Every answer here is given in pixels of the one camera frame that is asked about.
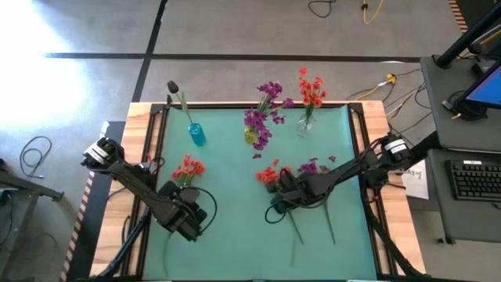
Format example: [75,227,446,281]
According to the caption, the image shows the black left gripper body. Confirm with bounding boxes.
[162,197,204,236]

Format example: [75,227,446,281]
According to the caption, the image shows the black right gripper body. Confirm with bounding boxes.
[289,175,332,205]

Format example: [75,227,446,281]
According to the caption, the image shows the purple artificial flower bunch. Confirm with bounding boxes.
[243,107,274,152]
[296,155,337,244]
[256,81,295,126]

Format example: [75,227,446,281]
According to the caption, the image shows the clear glass vase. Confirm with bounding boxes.
[295,112,317,139]

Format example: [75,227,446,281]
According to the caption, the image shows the yellow glass vase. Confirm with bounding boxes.
[244,125,259,145]

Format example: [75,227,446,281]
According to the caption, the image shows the blue glass vase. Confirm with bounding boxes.
[187,122,207,148]

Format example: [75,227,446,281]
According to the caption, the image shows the teal table mat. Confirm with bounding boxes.
[141,104,377,281]

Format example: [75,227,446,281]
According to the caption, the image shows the black floor mat striped edge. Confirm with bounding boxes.
[58,120,130,282]

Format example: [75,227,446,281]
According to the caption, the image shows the white paper sheet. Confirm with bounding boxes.
[401,158,431,201]

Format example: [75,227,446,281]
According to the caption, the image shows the grey desk with monitor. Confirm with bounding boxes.
[419,54,501,154]

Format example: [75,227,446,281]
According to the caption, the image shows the grey metal stand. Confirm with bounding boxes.
[0,156,66,282]

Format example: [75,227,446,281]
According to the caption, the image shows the grey keyboard desk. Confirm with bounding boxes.
[426,147,501,244]

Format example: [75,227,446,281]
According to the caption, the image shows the black keyboard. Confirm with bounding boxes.
[445,158,501,203]

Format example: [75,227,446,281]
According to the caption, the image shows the monitor with blue screen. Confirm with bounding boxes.
[463,60,501,110]

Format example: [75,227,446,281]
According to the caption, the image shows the black monitor pole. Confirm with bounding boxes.
[434,2,501,70]

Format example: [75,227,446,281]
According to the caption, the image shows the orange black striped strip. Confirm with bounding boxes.
[447,0,470,34]

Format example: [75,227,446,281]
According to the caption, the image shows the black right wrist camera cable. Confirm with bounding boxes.
[264,201,302,225]

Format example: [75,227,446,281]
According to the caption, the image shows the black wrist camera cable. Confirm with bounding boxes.
[264,201,302,225]
[187,186,218,234]

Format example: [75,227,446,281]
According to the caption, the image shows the black left wrist camera cable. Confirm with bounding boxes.
[187,186,218,234]

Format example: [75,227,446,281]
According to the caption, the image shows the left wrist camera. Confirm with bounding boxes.
[182,187,200,203]

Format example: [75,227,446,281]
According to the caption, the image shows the black metal table frame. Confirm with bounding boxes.
[97,100,422,281]

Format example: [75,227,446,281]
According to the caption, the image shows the black floor cable bundle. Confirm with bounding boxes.
[344,68,434,146]

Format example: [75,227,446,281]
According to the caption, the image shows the yellow plug with cable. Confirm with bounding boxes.
[354,73,397,101]

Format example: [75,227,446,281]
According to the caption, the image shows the black looped floor cable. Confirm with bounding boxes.
[18,135,54,180]

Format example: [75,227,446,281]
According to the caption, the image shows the black monitor cables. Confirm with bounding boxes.
[441,89,489,121]

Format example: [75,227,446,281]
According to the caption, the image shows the yellow floor cable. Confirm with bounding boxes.
[362,0,387,26]

